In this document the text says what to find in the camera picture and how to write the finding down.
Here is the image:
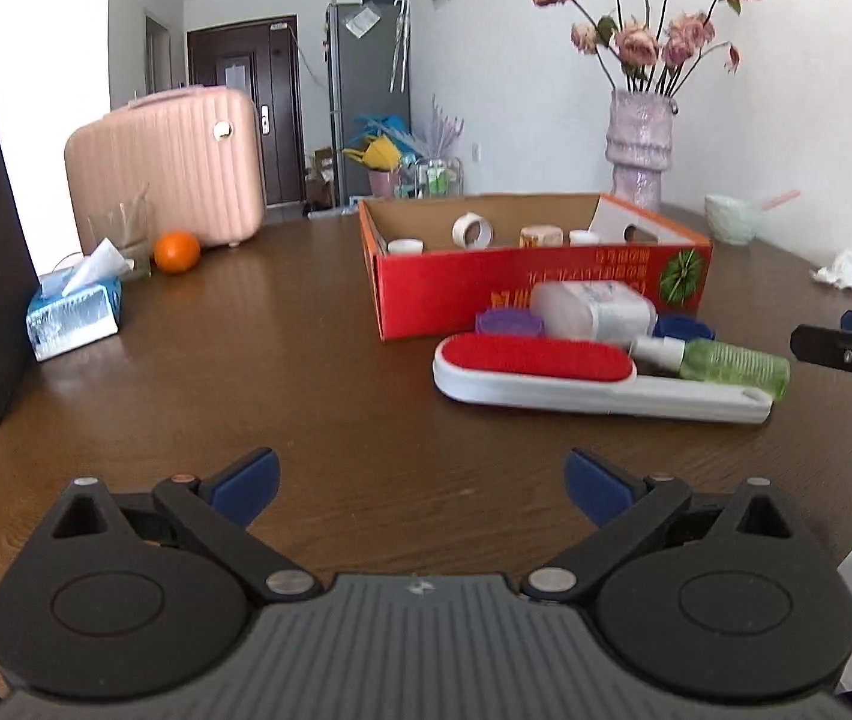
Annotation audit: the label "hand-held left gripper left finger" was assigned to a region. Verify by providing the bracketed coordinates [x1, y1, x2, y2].
[51, 448, 323, 605]

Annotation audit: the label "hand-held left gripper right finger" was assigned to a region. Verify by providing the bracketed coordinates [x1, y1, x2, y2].
[520, 448, 803, 605]

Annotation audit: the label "green spray bottle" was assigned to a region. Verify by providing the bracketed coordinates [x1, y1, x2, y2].
[628, 336, 791, 401]

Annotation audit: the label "red and white lint brush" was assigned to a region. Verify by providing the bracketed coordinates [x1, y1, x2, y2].
[433, 333, 774, 425]

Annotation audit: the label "blue round jar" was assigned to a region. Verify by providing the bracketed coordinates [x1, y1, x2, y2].
[651, 313, 717, 343]

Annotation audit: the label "white plastic container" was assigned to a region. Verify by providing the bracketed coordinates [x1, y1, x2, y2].
[529, 280, 658, 343]

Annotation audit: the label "red cardboard box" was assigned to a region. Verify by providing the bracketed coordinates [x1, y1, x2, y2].
[358, 193, 713, 343]

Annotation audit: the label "crumpled white tissue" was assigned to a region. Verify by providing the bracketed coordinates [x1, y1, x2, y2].
[811, 250, 852, 292]

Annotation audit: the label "pale green bowl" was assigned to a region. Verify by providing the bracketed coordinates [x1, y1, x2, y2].
[705, 193, 767, 247]

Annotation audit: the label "white paper card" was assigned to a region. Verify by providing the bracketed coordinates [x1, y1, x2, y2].
[589, 195, 698, 247]

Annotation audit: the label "blue tissue pack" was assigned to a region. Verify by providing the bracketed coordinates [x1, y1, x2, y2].
[26, 238, 135, 363]

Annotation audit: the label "orange fruit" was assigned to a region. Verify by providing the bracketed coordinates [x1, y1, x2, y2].
[154, 231, 203, 275]

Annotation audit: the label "clear glass jar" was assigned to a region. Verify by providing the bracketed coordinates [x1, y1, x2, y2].
[87, 191, 154, 283]

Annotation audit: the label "white tape roll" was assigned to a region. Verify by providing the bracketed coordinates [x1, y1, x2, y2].
[451, 213, 495, 249]

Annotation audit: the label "pale purple vase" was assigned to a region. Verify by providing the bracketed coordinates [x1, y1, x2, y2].
[605, 88, 677, 213]

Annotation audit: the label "pink suitcase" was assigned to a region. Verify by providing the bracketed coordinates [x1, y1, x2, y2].
[64, 86, 266, 251]

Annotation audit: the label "glass jar with bottles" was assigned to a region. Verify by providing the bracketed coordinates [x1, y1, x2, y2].
[415, 156, 465, 200]

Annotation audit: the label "dried pink roses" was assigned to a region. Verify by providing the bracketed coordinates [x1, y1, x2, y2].
[527, 0, 767, 99]

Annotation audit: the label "blue and yellow toy bundle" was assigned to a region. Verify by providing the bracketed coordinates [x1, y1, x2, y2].
[343, 114, 420, 174]

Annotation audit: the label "lavender dried bouquet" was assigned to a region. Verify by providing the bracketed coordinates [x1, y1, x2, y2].
[426, 97, 467, 159]

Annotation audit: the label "grey refrigerator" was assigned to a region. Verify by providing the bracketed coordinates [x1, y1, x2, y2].
[326, 0, 413, 200]

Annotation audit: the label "dark brown door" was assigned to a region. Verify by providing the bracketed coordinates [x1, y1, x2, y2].
[187, 14, 304, 208]

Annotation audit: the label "clear folded umbrella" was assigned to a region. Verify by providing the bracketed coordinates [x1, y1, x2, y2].
[390, 0, 413, 95]

